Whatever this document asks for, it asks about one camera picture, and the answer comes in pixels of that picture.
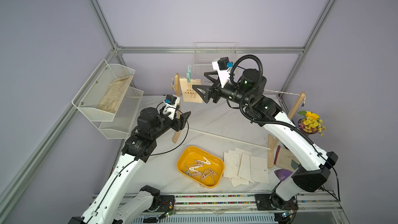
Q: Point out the beige glove in shelf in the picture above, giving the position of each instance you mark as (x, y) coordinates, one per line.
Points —
(114, 94)

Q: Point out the white wire basket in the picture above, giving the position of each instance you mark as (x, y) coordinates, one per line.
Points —
(206, 52)

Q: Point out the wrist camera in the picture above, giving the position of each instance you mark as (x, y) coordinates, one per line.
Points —
(170, 99)
(224, 64)

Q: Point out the white clothespin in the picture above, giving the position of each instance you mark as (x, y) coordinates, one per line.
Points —
(204, 161)
(196, 169)

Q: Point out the purple vase with flowers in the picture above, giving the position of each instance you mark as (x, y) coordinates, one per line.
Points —
(311, 123)

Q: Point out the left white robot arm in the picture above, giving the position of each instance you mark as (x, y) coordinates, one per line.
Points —
(138, 148)

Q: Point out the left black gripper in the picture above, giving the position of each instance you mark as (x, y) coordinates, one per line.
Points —
(179, 124)

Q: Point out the white postcard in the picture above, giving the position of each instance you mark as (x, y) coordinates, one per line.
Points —
(239, 181)
(231, 165)
(241, 151)
(259, 170)
(245, 167)

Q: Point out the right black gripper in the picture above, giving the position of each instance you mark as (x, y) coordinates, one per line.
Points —
(219, 89)

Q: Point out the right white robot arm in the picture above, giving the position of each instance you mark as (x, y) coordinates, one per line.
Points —
(243, 83)

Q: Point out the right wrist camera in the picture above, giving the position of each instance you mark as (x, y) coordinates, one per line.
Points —
(224, 64)

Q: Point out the white mesh wall shelf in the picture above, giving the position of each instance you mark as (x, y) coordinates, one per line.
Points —
(116, 126)

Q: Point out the yellow plastic tray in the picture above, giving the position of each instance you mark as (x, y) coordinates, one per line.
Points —
(191, 155)

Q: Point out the purple pink scoop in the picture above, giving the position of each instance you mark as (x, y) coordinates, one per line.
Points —
(282, 174)

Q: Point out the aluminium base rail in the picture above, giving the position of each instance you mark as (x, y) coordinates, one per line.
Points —
(237, 208)

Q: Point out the green clothespin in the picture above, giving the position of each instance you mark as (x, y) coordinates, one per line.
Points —
(188, 75)

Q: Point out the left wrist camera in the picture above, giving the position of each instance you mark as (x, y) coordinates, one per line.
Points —
(170, 99)

